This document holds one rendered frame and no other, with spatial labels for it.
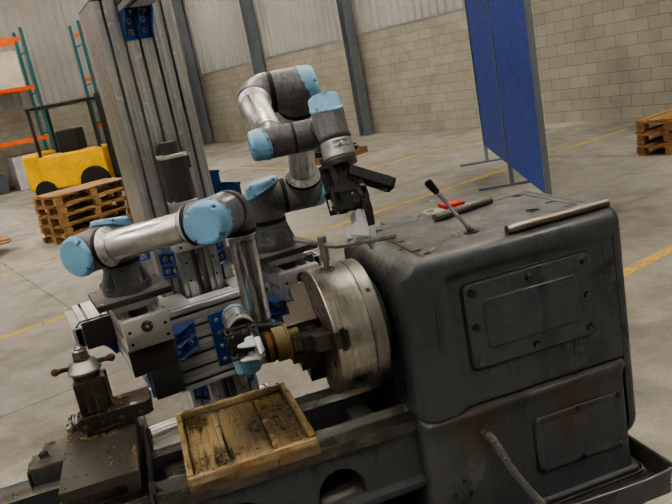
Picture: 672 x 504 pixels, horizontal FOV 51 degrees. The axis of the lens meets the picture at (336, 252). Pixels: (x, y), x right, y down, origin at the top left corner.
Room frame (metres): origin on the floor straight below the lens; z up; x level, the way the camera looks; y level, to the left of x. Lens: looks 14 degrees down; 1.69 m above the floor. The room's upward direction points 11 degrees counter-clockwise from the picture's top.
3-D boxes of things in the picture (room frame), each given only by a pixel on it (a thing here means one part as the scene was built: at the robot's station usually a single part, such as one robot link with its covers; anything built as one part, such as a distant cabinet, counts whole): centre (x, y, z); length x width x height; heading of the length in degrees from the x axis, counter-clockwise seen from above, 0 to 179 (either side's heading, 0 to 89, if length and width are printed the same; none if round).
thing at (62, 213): (10.73, 3.60, 0.36); 1.26 x 0.86 x 0.73; 134
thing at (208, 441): (1.58, 0.31, 0.89); 0.36 x 0.30 x 0.04; 14
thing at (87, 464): (1.52, 0.63, 0.95); 0.43 x 0.17 x 0.05; 14
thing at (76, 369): (1.58, 0.64, 1.13); 0.08 x 0.08 x 0.03
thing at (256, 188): (2.32, 0.19, 1.33); 0.13 x 0.12 x 0.14; 99
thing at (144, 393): (1.59, 0.61, 0.99); 0.20 x 0.10 x 0.05; 104
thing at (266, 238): (2.32, 0.20, 1.21); 0.15 x 0.15 x 0.10
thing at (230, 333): (1.70, 0.28, 1.08); 0.12 x 0.09 x 0.08; 14
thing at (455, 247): (1.77, -0.36, 1.06); 0.59 x 0.48 x 0.39; 104
